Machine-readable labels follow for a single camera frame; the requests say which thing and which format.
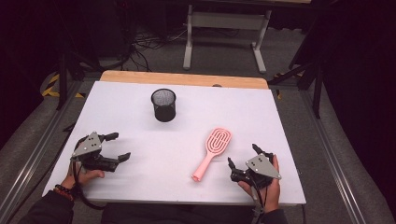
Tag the grey metal desk frame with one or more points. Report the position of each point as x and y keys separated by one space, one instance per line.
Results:
x=224 y=21

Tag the wooden table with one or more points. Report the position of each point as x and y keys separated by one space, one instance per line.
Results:
x=174 y=78

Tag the person's right hand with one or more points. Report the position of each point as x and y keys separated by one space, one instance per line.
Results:
x=271 y=193

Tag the pink hairbrush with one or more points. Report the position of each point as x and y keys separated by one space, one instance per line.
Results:
x=207 y=161

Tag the black mesh pen holder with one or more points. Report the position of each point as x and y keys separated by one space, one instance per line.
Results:
x=164 y=113

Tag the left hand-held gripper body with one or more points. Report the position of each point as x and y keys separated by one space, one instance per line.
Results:
x=88 y=146

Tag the white board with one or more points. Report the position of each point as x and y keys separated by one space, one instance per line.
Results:
x=186 y=105

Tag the aluminium floor rail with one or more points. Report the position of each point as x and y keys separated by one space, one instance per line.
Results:
x=34 y=155
x=330 y=149

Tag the black metal stand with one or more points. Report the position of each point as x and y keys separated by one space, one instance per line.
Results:
x=63 y=77
x=317 y=90

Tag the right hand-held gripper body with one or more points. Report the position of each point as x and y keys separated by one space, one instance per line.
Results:
x=261 y=166

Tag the person's left hand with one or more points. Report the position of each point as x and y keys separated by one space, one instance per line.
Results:
x=87 y=175

